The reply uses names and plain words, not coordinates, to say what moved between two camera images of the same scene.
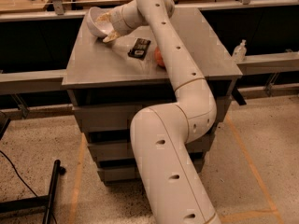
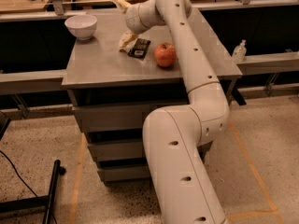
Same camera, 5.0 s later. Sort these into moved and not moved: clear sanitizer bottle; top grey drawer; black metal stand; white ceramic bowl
Moved: white ceramic bowl
Not moved: clear sanitizer bottle; top grey drawer; black metal stand
